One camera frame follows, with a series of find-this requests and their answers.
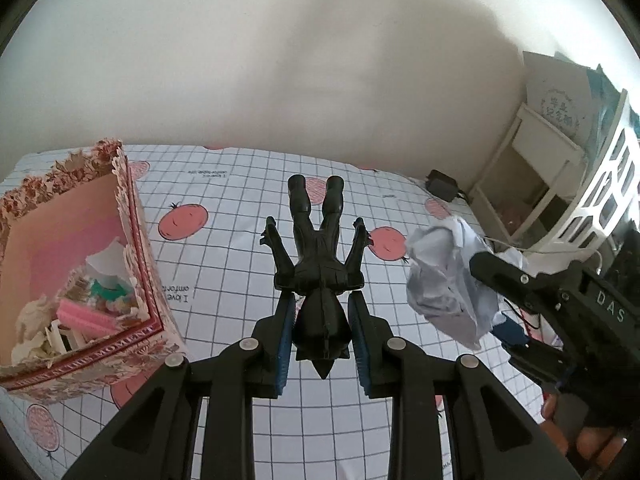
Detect white printed card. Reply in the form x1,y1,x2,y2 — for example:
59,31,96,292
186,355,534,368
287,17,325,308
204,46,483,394
522,50,593,141

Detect white plastic part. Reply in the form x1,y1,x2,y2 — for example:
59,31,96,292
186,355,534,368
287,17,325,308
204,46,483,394
85,237,131,281

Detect white wooden shelf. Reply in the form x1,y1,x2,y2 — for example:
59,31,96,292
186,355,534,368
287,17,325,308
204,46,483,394
470,102,586,246

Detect white paper ball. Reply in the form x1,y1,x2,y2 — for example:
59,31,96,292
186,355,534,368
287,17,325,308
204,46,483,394
404,216,526,351

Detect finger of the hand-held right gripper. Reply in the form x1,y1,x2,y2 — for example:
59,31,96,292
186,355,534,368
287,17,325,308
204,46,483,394
469,250,567,307
492,312,572,386

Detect desktop with checkered tomato cloth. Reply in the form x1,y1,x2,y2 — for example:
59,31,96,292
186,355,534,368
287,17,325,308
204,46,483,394
0,144,566,480

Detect floral cardboard box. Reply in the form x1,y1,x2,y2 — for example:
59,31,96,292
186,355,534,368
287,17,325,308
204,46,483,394
0,137,188,403

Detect white lattice basket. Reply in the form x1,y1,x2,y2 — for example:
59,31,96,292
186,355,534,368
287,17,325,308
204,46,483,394
520,87,640,261

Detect teal booklet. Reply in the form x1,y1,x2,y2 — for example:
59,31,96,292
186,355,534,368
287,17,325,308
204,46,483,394
594,64,628,161

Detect black power adapter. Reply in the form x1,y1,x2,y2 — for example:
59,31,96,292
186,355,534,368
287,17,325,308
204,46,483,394
426,169,458,203

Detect black action figure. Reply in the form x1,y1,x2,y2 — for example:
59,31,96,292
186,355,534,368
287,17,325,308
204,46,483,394
259,174,371,380

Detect green plastic object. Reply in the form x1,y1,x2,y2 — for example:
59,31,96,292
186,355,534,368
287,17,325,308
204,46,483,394
90,277,128,303

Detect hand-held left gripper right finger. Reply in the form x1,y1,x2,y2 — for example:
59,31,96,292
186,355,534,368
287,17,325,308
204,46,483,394
347,292,586,480

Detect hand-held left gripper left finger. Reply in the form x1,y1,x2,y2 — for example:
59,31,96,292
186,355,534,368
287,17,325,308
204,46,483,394
65,294,296,480

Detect pink hair roller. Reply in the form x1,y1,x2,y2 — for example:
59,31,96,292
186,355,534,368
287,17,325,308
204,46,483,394
56,297,123,336

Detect person's right hand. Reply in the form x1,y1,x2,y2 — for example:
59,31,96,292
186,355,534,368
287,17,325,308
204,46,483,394
540,390,628,471

